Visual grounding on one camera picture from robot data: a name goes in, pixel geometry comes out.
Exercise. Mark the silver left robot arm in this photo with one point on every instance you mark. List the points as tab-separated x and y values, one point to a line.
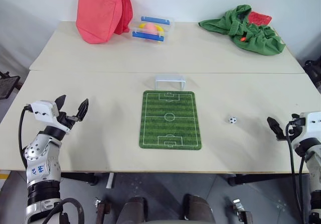
37	153

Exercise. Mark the dark rounded robot leg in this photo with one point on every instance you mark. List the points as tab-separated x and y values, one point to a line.
198	209
133	210

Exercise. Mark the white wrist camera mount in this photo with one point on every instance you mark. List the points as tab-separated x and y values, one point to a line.
43	109
312	126

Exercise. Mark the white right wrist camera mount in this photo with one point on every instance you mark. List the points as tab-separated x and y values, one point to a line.
312	126

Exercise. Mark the small white goal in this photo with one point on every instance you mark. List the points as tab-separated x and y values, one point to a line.
170	79

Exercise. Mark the small orange clip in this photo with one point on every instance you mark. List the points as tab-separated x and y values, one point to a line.
242	39

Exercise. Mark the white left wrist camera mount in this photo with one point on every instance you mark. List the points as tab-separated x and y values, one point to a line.
43	109

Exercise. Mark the green soccer field mat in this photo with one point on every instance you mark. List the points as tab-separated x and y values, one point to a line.
170	119

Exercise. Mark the red mesh pouch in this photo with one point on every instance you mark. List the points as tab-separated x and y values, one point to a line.
259	18

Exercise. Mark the mini soccer ball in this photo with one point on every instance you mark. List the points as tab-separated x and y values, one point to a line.
232	120

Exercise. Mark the metal caster foot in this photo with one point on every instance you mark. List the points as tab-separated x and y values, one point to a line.
102	209
242	211

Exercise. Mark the black equipment with wheels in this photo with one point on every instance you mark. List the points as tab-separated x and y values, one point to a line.
313	73

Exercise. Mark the clear box with blue latches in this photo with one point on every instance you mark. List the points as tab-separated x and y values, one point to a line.
151	29

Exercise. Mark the white table leg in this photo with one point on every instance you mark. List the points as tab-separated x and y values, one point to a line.
110	180

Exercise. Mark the red fabric bag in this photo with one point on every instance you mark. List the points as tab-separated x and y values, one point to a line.
100	13

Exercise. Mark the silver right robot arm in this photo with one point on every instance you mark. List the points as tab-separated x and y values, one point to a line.
314	163

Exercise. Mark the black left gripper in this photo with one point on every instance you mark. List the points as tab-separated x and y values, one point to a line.
64	120

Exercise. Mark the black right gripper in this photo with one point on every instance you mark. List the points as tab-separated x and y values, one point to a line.
296	129

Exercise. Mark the pink ball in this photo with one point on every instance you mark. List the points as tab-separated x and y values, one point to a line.
150	28

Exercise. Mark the black table base bar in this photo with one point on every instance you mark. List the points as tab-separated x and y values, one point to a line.
80	177
263	178

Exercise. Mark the green crumpled cloth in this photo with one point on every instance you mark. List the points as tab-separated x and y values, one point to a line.
253	37

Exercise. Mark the black mesh chair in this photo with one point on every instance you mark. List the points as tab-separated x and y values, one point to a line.
7	84

